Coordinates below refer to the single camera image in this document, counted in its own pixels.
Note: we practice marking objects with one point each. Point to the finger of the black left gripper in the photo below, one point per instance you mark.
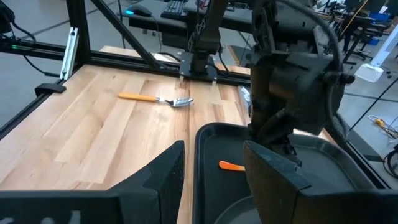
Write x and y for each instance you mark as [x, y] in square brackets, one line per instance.
[284, 146]
[258, 124]

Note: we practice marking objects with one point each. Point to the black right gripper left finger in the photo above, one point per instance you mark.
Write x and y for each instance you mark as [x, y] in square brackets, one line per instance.
[158, 186]

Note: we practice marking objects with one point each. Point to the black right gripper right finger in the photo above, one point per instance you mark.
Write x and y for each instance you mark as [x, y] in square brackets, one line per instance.
[270, 186]

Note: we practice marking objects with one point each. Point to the black round plate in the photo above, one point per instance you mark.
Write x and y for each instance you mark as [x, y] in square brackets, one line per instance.
[239, 214]

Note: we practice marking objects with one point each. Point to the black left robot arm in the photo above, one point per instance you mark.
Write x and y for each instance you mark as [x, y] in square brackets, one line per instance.
[206, 28]

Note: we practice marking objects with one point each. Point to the black rectangular tray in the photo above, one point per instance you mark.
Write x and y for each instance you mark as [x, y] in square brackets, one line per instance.
[224, 186]

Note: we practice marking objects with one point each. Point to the black floor mat hazard stripes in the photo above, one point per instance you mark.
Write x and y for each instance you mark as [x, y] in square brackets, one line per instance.
[236, 54]

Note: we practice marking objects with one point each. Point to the yellow power plug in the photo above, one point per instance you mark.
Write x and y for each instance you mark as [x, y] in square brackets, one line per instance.
[380, 122]

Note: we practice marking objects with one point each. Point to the white tower fan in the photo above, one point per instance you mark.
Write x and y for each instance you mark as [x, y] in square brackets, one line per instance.
[387, 46]

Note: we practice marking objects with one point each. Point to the blue storage bin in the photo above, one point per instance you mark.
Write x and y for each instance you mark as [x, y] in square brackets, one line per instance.
[379, 17]

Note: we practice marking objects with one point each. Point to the dark grey desk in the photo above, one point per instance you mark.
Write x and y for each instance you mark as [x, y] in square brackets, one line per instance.
[161, 23]

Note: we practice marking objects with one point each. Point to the black keyboard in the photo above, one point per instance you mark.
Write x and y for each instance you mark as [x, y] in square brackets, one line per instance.
[174, 7]

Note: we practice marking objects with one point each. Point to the black computer mouse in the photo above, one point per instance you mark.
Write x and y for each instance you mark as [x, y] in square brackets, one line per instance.
[139, 11]

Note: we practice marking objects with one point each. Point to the black frame clamp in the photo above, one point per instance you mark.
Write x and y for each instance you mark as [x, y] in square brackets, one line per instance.
[49, 88]

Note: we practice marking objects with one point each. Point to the silver aluminium bracket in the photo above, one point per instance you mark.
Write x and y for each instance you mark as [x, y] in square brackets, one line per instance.
[70, 53]

